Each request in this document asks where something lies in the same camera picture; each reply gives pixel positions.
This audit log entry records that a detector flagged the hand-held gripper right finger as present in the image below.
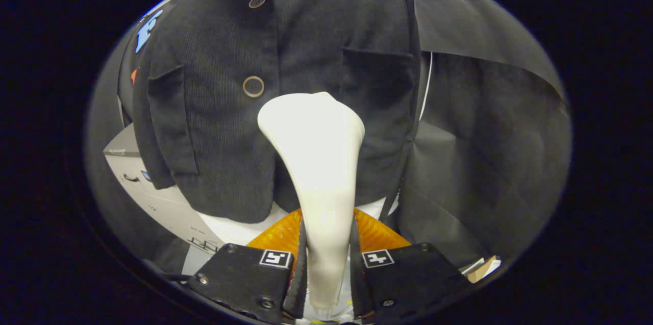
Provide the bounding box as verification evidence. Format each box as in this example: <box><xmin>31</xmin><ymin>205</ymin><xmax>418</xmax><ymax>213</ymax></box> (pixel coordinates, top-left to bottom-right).
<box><xmin>349</xmin><ymin>208</ymin><xmax>472</xmax><ymax>323</ymax></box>

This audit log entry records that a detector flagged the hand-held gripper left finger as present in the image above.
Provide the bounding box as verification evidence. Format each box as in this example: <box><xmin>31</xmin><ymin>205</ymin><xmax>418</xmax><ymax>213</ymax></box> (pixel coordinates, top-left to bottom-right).
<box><xmin>186</xmin><ymin>209</ymin><xmax>309</xmax><ymax>324</ymax></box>

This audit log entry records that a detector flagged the white garment steamer head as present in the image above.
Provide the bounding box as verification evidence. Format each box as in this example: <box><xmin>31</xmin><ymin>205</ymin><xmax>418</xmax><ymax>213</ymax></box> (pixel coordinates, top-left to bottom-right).
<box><xmin>257</xmin><ymin>92</ymin><xmax>366</xmax><ymax>310</ymax></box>

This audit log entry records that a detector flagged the black jacket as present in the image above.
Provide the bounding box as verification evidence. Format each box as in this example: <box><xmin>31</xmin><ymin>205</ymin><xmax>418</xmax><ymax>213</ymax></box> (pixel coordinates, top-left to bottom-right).
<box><xmin>132</xmin><ymin>0</ymin><xmax>423</xmax><ymax>224</ymax></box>

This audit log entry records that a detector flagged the white dress form mannequin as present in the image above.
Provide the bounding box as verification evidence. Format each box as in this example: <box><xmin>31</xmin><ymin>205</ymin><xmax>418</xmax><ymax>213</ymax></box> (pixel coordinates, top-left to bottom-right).
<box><xmin>196</xmin><ymin>0</ymin><xmax>401</xmax><ymax>249</ymax></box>

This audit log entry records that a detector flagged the cardboard box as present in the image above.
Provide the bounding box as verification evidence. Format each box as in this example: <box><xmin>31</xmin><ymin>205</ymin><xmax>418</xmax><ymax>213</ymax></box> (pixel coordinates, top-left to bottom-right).
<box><xmin>459</xmin><ymin>255</ymin><xmax>501</xmax><ymax>284</ymax></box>

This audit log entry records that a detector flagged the grey cabinet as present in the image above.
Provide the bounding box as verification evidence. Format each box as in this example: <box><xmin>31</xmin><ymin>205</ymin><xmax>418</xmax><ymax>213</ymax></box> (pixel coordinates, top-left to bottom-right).
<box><xmin>103</xmin><ymin>123</ymin><xmax>225</xmax><ymax>274</ymax></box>

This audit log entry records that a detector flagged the black backdrop cloth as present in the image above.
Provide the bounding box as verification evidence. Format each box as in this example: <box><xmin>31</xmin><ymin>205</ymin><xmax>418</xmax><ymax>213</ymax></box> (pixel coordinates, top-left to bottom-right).
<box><xmin>84</xmin><ymin>0</ymin><xmax>572</xmax><ymax>276</ymax></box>

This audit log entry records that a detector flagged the thin white cable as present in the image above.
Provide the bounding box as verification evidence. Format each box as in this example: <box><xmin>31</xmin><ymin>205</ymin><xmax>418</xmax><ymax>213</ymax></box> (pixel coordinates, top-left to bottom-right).
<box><xmin>418</xmin><ymin>51</ymin><xmax>434</xmax><ymax>121</ymax></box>

